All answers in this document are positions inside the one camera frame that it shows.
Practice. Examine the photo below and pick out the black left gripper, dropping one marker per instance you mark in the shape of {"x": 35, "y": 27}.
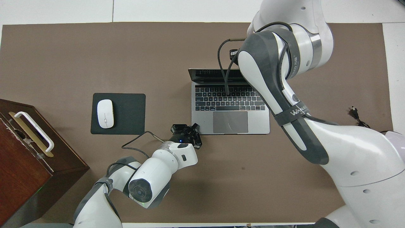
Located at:
{"x": 183, "y": 138}

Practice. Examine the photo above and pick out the grey laptop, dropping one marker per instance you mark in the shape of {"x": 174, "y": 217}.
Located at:
{"x": 205, "y": 123}

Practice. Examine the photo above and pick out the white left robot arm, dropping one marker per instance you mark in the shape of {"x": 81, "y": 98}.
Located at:
{"x": 152, "y": 177}

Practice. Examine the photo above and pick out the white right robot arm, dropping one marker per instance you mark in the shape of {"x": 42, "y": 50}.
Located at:
{"x": 364, "y": 164}

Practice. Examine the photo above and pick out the black mouse pad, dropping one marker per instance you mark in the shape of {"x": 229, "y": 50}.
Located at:
{"x": 129, "y": 110}

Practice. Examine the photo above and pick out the white computer mouse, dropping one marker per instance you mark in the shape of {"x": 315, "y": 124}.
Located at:
{"x": 105, "y": 114}

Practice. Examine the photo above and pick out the brown table mat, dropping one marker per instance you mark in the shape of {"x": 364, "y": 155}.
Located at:
{"x": 95, "y": 47}

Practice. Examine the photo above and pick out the dark wooden box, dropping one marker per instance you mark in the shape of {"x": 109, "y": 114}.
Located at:
{"x": 25, "y": 164}

